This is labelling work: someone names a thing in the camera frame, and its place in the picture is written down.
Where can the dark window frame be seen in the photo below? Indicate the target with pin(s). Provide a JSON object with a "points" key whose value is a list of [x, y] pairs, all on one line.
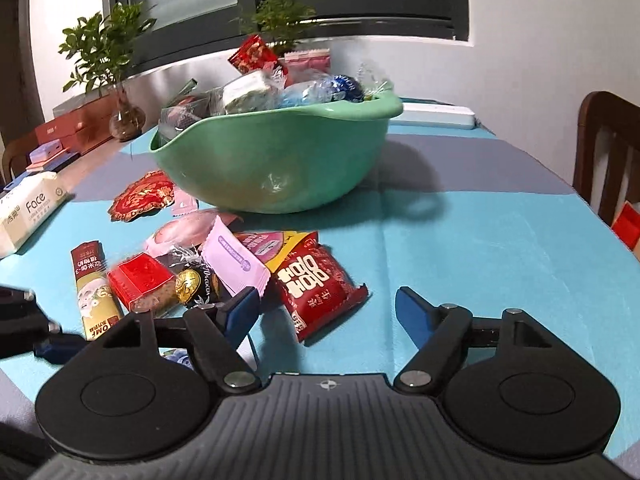
{"points": [[445, 10]]}

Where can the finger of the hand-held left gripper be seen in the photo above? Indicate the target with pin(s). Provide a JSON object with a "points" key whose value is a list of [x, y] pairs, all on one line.
{"points": [[56, 348]]}

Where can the red yellow box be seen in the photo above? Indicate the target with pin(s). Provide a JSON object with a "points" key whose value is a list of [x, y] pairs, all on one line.
{"points": [[627, 230]]}

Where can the red gold paper cutout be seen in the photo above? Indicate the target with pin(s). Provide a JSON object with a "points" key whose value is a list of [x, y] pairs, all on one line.
{"points": [[142, 197]]}

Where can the grey flat box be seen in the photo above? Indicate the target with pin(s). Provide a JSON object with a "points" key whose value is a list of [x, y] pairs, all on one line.
{"points": [[80, 105]]}

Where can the red patterned snack packet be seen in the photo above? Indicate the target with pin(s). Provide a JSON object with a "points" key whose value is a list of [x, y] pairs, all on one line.
{"points": [[255, 55]]}

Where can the clear red date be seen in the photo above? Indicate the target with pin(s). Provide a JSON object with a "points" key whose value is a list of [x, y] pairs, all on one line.
{"points": [[187, 115]]}

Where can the wooden chair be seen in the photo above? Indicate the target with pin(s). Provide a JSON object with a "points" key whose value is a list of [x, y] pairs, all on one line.
{"points": [[605, 150], [12, 157]]}

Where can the lilac candy packet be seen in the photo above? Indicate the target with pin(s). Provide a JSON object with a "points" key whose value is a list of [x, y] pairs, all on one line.
{"points": [[232, 257]]}

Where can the green plastic bowl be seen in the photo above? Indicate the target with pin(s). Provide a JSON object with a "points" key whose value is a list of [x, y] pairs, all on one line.
{"points": [[280, 160]]}

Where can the pale flat box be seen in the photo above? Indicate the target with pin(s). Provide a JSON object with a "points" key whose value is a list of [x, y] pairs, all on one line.
{"points": [[440, 115]]}

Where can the white tissue pack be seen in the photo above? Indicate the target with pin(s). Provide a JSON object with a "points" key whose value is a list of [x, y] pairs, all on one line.
{"points": [[30, 210]]}

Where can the brown stick drink packet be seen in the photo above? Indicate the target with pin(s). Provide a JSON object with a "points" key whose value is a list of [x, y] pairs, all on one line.
{"points": [[95, 290]]}

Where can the blue foil chocolate ball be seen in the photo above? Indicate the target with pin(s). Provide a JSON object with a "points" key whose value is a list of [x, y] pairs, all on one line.
{"points": [[349, 89]]}

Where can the copper gift box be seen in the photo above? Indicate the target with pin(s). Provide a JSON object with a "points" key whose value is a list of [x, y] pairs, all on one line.
{"points": [[75, 127]]}

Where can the pink rectangular snack packet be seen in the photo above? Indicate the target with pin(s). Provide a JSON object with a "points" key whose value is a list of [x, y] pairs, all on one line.
{"points": [[310, 62]]}

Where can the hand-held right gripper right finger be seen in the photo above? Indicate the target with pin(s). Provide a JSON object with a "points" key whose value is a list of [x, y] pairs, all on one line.
{"points": [[412, 317]]}

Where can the light blue wrapped candy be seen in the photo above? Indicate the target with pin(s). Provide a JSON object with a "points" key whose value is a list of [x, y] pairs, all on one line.
{"points": [[307, 94]]}

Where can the red snack packet white letters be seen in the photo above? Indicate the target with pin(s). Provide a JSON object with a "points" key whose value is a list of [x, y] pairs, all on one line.
{"points": [[315, 287]]}

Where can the small pink candy packet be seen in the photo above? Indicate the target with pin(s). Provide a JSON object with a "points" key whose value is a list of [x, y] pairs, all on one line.
{"points": [[185, 202]]}

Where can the red block candy clear wrap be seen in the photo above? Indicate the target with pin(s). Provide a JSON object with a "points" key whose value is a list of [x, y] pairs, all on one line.
{"points": [[140, 282]]}

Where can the white blueberry snack packet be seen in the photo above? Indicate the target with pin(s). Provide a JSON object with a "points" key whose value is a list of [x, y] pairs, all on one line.
{"points": [[177, 359]]}

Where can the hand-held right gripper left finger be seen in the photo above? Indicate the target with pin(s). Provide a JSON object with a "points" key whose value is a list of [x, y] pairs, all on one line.
{"points": [[242, 312]]}

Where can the clear white nougat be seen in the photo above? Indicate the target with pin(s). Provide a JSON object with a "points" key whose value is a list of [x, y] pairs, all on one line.
{"points": [[250, 91]]}

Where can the plant in glass vase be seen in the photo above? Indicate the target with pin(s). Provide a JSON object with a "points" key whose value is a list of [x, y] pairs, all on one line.
{"points": [[105, 50]]}

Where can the potted plant in printed pot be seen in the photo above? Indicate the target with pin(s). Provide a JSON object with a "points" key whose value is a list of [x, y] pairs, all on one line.
{"points": [[282, 10]]}

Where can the green snack packet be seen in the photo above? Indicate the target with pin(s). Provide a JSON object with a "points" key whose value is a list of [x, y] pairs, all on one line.
{"points": [[187, 87]]}

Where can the pink peach snack packet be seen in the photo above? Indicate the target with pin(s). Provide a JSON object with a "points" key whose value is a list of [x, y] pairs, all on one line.
{"points": [[185, 230]]}

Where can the black gold chocolate ball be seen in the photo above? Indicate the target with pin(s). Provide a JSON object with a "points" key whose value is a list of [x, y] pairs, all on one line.
{"points": [[197, 285]]}

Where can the yellow purple fruit packet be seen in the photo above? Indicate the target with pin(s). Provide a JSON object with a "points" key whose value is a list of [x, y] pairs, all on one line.
{"points": [[292, 245]]}

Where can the stack of blue boxes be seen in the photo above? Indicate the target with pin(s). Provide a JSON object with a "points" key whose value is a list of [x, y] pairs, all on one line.
{"points": [[47, 157]]}

